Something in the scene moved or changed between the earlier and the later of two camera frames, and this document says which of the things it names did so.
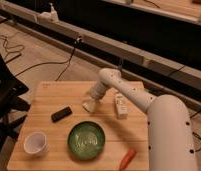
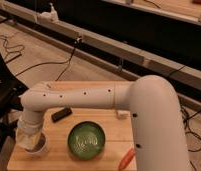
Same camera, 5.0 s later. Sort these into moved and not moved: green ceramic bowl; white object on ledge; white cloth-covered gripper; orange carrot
Moved: white cloth-covered gripper
Not moved: white object on ledge; orange carrot; green ceramic bowl
